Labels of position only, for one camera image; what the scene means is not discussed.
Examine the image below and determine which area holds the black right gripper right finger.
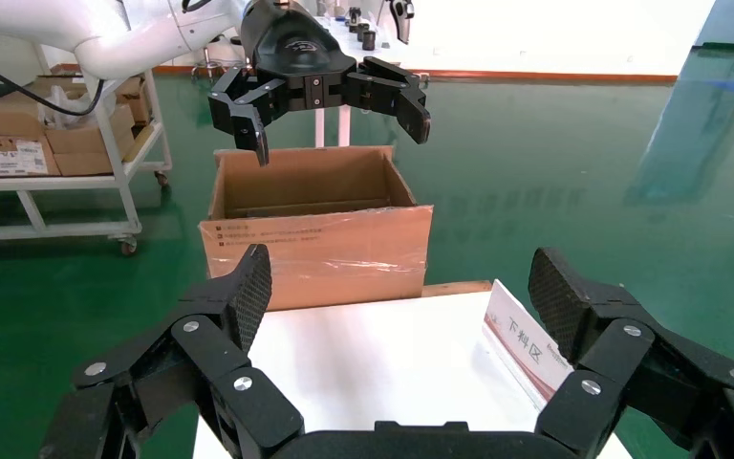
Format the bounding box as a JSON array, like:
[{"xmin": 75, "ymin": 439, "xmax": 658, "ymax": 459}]
[{"xmin": 527, "ymin": 247, "xmax": 734, "ymax": 459}]

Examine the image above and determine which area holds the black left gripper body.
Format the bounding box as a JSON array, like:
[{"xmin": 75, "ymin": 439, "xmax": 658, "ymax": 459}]
[{"xmin": 240, "ymin": 0, "xmax": 360, "ymax": 114}]

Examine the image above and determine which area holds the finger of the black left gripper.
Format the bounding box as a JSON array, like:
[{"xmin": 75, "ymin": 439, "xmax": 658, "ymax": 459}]
[
  {"xmin": 341, "ymin": 55, "xmax": 434, "ymax": 146},
  {"xmin": 206, "ymin": 65, "xmax": 288, "ymax": 168}
]

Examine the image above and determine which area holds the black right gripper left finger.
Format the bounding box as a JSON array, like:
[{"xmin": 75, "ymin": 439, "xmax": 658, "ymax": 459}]
[{"xmin": 37, "ymin": 243, "xmax": 306, "ymax": 459}]

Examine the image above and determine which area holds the brown cardboard carton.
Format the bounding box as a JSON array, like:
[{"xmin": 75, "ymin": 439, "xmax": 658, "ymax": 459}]
[
  {"xmin": 0, "ymin": 76, "xmax": 99, "ymax": 142},
  {"xmin": 113, "ymin": 76, "xmax": 153, "ymax": 126},
  {"xmin": 44, "ymin": 104, "xmax": 137, "ymax": 157},
  {"xmin": 53, "ymin": 123, "xmax": 153, "ymax": 179}
]

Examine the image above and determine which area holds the large open cardboard box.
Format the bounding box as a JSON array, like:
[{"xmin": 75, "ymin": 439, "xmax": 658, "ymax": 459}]
[{"xmin": 197, "ymin": 145, "xmax": 435, "ymax": 313}]

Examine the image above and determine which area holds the cardboard carton with shipping label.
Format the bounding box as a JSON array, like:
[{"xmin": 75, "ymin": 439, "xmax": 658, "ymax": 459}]
[{"xmin": 0, "ymin": 129, "xmax": 62, "ymax": 180}]

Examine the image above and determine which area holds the white red acrylic sign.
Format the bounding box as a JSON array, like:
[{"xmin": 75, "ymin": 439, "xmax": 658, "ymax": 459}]
[{"xmin": 481, "ymin": 278, "xmax": 576, "ymax": 410}]

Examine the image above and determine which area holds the white metal shelf cart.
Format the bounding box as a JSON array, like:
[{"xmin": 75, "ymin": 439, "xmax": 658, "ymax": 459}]
[{"xmin": 0, "ymin": 44, "xmax": 174, "ymax": 258}]

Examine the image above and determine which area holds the clear plastic bag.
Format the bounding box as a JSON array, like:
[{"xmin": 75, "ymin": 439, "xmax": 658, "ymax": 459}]
[{"xmin": 36, "ymin": 85, "xmax": 117, "ymax": 132}]

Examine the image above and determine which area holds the wooden table board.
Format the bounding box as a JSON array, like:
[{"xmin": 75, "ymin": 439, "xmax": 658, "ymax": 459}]
[{"xmin": 421, "ymin": 280, "xmax": 493, "ymax": 299}]

